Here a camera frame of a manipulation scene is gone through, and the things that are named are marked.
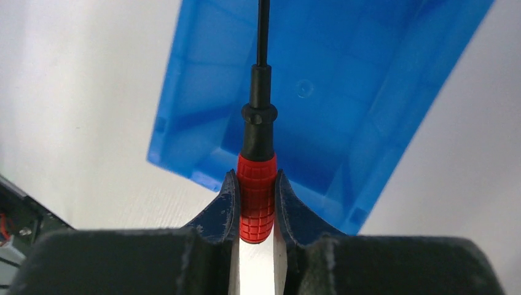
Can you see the blue plastic bin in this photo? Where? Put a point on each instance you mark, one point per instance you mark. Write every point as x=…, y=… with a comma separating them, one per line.
x=352, y=82

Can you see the red black screwdriver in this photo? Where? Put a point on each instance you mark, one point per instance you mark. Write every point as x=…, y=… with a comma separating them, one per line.
x=257, y=165

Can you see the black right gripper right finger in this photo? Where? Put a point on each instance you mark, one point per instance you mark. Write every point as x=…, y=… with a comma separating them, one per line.
x=313, y=257

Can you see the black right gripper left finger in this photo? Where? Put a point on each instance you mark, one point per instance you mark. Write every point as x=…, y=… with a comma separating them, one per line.
x=200, y=257

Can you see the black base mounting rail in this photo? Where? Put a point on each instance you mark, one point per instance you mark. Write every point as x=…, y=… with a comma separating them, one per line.
x=23, y=221

